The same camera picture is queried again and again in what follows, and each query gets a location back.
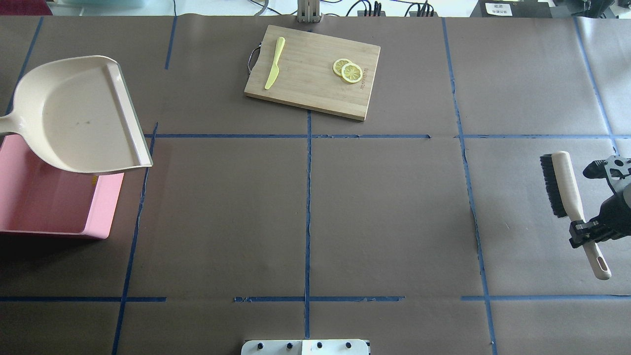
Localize wooden cutting board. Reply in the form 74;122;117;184
244;25;381;121

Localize pink plastic bin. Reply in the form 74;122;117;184
0;135;124;240

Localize lemon slice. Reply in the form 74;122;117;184
340;62;363;84
333;58;352;77

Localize lemon slice upper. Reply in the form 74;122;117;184
333;58;352;77

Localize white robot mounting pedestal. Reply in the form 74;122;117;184
241;339;371;355

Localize yellow plastic toy knife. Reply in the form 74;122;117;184
264;36;286;90

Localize lemon slice lower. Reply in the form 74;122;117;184
340;62;363;84

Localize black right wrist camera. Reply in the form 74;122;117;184
582;155;631;195

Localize aluminium frame post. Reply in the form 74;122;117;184
297;0;322;23

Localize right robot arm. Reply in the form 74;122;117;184
569;184;631;248

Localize beige plastic dustpan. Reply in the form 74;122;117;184
0;55;153;175

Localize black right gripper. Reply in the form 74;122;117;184
569;195;631;248

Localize beige hand brush black bristles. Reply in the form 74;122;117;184
539;151;611;281

